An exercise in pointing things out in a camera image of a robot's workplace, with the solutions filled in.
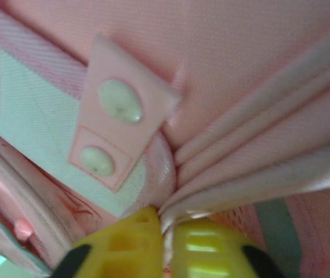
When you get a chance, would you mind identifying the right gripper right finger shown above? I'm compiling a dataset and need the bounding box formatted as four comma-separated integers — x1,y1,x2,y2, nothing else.
169,219,286,278

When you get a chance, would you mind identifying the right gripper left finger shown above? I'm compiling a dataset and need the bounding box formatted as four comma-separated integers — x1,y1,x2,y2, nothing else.
50,205,165,278

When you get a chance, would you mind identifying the pink student backpack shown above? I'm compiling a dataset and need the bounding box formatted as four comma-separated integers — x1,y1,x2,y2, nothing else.
0,0,330,278

